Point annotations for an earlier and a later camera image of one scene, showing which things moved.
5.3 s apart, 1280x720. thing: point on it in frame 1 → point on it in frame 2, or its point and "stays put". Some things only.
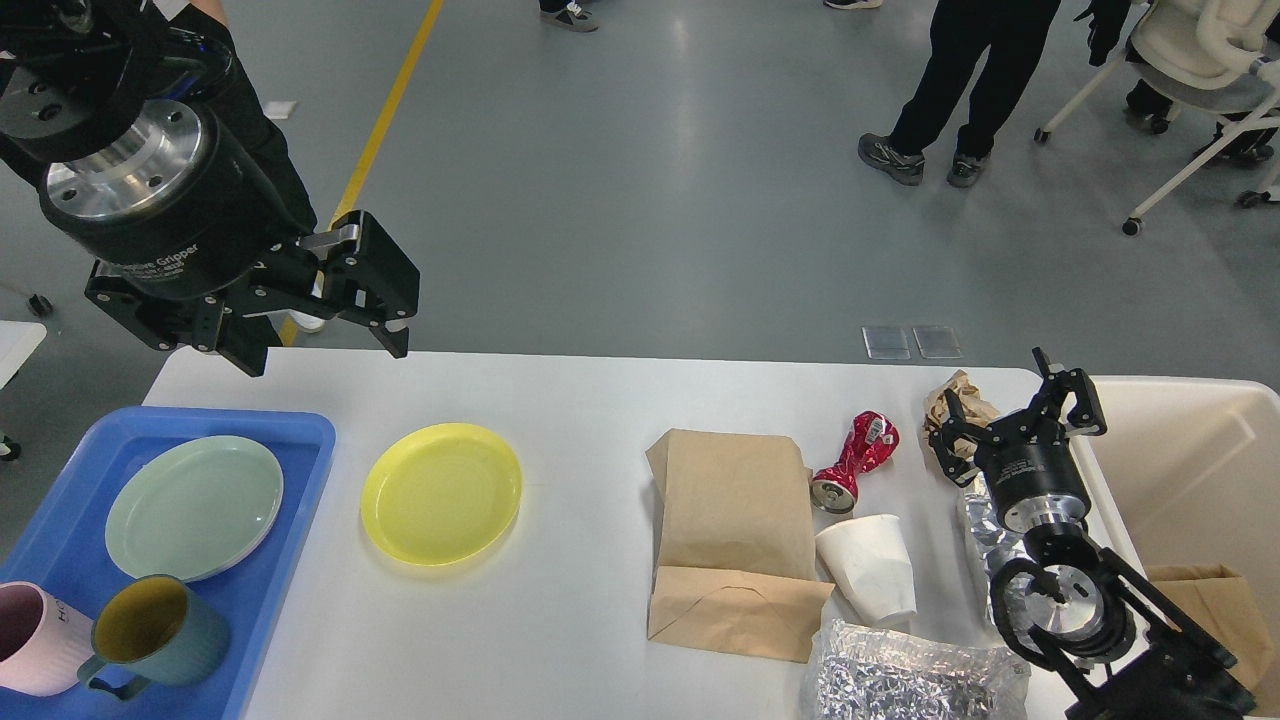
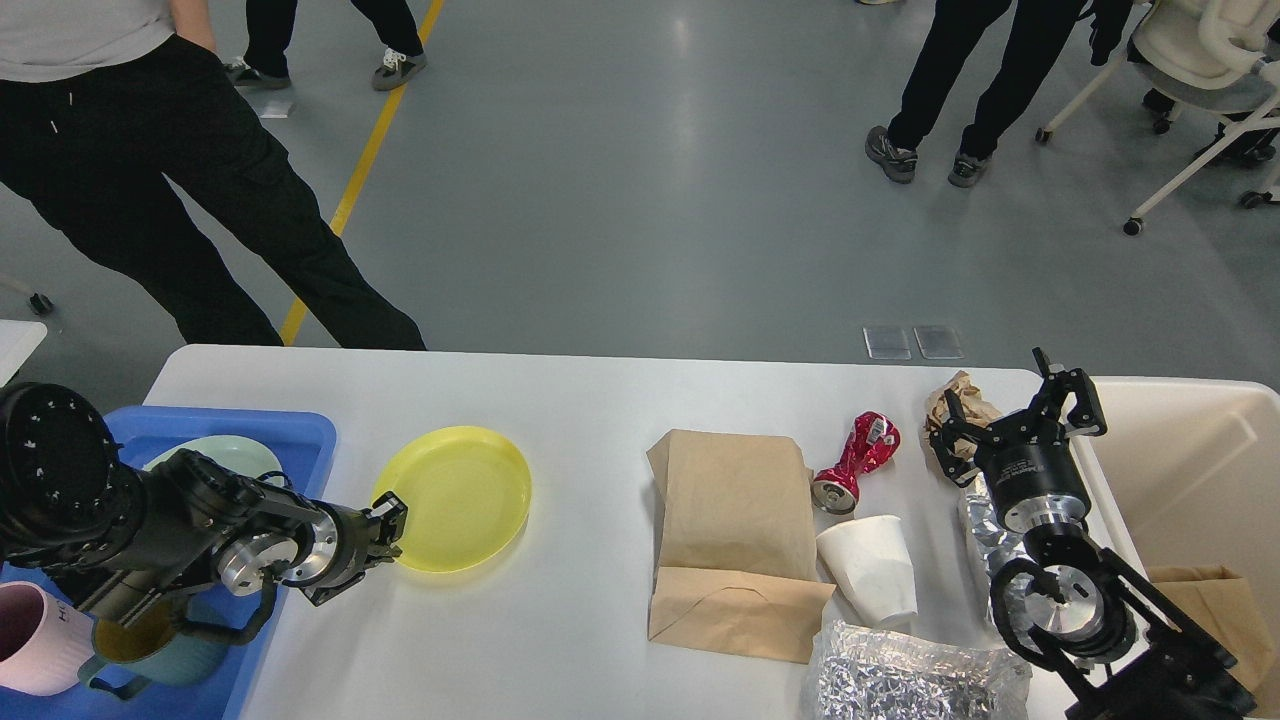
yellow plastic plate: [440, 494] stays put
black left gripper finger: [244, 341] → [379, 554]
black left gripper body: [179, 222] → [355, 532]
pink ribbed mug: [43, 641] stays put
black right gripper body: [1032, 475] stays put
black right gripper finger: [941, 438] stays put
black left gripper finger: [363, 277] → [391, 511]
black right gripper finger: [1085, 415] stays put
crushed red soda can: [870, 446] stays put
